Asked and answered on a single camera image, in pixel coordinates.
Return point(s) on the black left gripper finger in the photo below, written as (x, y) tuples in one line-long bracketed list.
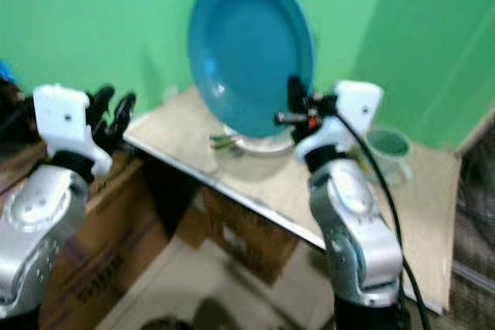
[(126, 112), (100, 102)]

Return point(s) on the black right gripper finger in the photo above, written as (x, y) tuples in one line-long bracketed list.
[(298, 94)]

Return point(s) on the blue round plate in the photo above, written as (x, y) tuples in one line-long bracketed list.
[(247, 44)]

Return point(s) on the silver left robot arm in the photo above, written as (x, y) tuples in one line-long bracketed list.
[(39, 222)]

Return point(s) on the white small dish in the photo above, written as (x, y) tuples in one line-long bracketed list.
[(259, 144)]

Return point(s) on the clear green-tinted glass cup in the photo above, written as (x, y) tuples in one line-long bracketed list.
[(389, 152)]

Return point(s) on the small green item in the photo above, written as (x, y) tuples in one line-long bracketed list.
[(222, 141)]

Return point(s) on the brown printed cardboard box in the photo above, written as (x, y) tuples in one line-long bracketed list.
[(240, 233)]

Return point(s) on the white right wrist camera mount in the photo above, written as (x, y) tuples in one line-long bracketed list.
[(352, 110)]

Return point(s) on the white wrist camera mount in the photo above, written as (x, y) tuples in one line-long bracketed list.
[(62, 121), (352, 110)]

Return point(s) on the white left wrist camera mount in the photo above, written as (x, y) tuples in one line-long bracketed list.
[(62, 121)]

